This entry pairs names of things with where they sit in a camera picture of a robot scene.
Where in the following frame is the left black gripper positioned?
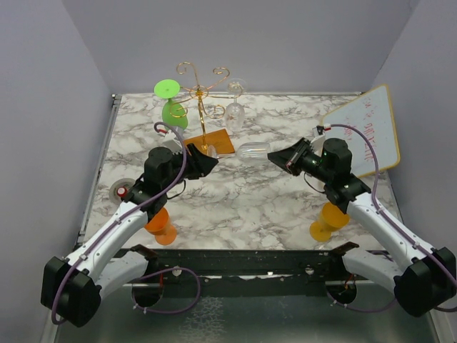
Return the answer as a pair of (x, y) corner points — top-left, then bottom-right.
(163, 143), (219, 192)

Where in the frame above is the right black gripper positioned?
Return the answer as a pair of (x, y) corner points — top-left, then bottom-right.
(266, 137), (333, 183)

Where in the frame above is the clear wine glass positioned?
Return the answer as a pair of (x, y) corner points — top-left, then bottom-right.
(224, 79), (246, 133)
(205, 141), (272, 161)

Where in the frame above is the green plastic wine glass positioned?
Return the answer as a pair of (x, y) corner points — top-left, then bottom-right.
(154, 79), (189, 130)

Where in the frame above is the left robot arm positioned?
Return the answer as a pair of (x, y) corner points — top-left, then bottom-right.
(41, 144), (218, 327)

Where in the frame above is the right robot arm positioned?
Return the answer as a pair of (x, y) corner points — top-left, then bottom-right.
(267, 138), (456, 317)

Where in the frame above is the orange plastic wine glass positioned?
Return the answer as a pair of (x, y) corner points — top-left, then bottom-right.
(144, 208), (177, 246)

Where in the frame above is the yellow plastic glass front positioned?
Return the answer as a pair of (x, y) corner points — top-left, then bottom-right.
(309, 202), (350, 242)

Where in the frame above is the clear tape roll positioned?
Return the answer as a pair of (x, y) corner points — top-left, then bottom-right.
(109, 178), (135, 206)

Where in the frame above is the small whiteboard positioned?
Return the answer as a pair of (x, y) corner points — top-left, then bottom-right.
(322, 84), (401, 177)

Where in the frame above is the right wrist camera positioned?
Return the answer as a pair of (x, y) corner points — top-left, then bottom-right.
(311, 124), (331, 151)

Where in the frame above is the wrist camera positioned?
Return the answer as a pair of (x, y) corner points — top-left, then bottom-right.
(311, 124), (331, 151)
(159, 129), (182, 153)

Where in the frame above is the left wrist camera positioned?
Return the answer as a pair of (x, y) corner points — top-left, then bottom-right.
(159, 129), (182, 153)

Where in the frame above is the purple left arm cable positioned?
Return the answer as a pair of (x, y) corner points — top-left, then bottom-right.
(51, 121), (189, 325)

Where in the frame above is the black metal base frame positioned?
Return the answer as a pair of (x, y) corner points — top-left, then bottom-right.
(130, 243), (357, 303)

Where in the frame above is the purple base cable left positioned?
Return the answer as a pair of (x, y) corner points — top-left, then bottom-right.
(131, 266), (203, 315)

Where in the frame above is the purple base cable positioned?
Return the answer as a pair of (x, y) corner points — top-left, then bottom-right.
(131, 266), (203, 315)
(330, 249), (399, 315)

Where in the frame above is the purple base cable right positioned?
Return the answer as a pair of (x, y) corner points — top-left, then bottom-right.
(330, 249), (399, 315)

